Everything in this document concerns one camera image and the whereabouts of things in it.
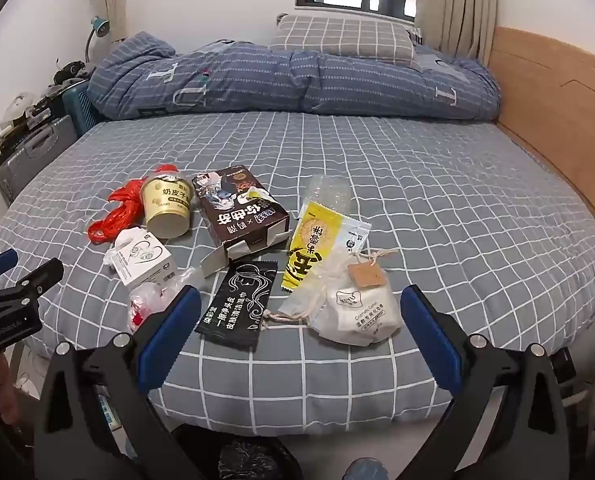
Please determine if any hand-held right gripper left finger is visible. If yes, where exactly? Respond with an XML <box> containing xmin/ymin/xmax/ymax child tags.
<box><xmin>31</xmin><ymin>286</ymin><xmax>213</xmax><ymax>480</ymax></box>

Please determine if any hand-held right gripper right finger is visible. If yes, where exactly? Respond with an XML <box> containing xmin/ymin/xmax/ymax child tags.
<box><xmin>400</xmin><ymin>285</ymin><xmax>573</xmax><ymax>480</ymax></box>

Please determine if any clear plastic wrapper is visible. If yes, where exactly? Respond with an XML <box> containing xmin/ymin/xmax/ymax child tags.
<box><xmin>127</xmin><ymin>267</ymin><xmax>208</xmax><ymax>333</ymax></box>

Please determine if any black wet wipe packet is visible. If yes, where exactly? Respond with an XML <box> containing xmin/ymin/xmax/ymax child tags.
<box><xmin>196</xmin><ymin>260</ymin><xmax>279</xmax><ymax>351</ymax></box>

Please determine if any white earphone box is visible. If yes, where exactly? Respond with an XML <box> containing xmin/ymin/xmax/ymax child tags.
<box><xmin>103</xmin><ymin>228</ymin><xmax>178</xmax><ymax>291</ymax></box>

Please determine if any red plastic bag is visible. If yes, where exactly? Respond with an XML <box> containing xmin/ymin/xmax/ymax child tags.
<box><xmin>87</xmin><ymin>182</ymin><xmax>150</xmax><ymax>246</ymax></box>

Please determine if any brown cookie box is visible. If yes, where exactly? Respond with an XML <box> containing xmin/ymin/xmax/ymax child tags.
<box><xmin>192</xmin><ymin>164</ymin><xmax>290</xmax><ymax>278</ymax></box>

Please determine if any black lined trash bin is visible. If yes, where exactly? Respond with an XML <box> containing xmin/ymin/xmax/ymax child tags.
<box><xmin>170</xmin><ymin>422</ymin><xmax>308</xmax><ymax>480</ymax></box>

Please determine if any yellow snack packet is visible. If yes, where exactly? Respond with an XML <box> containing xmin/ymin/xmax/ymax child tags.
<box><xmin>282</xmin><ymin>201</ymin><xmax>372</xmax><ymax>293</ymax></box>

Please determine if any clear plastic cup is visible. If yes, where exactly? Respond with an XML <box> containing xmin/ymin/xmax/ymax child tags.
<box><xmin>305</xmin><ymin>175</ymin><xmax>353</xmax><ymax>221</ymax></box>

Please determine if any white power strip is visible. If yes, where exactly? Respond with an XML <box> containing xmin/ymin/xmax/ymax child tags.
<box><xmin>94</xmin><ymin>392</ymin><xmax>123</xmax><ymax>431</ymax></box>

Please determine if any grey suitcase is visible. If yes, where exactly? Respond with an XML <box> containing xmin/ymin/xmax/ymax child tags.
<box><xmin>0</xmin><ymin>115</ymin><xmax>78</xmax><ymax>206</ymax></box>

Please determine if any yellow paper cup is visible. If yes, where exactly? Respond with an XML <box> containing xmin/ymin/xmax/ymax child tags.
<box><xmin>142</xmin><ymin>165</ymin><xmax>195</xmax><ymax>239</ymax></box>

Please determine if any blue slipper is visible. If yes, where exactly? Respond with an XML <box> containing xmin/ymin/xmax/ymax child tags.
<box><xmin>345</xmin><ymin>457</ymin><xmax>391</xmax><ymax>480</ymax></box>

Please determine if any grey checked bed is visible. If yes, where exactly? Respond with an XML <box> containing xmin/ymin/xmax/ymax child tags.
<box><xmin>0</xmin><ymin>110</ymin><xmax>595</xmax><ymax>426</ymax></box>

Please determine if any teal suitcase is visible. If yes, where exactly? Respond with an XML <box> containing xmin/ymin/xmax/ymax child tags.
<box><xmin>62</xmin><ymin>80</ymin><xmax>105</xmax><ymax>138</ymax></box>

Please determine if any dark clutter pile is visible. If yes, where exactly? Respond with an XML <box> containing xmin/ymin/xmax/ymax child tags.
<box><xmin>0</xmin><ymin>60</ymin><xmax>90</xmax><ymax>141</ymax></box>

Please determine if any teal desk lamp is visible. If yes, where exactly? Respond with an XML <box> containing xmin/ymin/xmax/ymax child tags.
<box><xmin>84</xmin><ymin>15</ymin><xmax>110</xmax><ymax>68</ymax></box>

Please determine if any blue striped duvet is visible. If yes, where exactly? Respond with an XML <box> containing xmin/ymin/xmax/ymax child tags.
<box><xmin>88</xmin><ymin>31</ymin><xmax>502</xmax><ymax>121</ymax></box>

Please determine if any wooden headboard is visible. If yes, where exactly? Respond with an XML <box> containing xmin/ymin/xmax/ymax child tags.
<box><xmin>487</xmin><ymin>26</ymin><xmax>595</xmax><ymax>246</ymax></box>

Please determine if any grey checked pillow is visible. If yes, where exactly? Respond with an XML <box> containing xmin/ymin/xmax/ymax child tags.
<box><xmin>270</xmin><ymin>14</ymin><xmax>418</xmax><ymax>67</ymax></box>

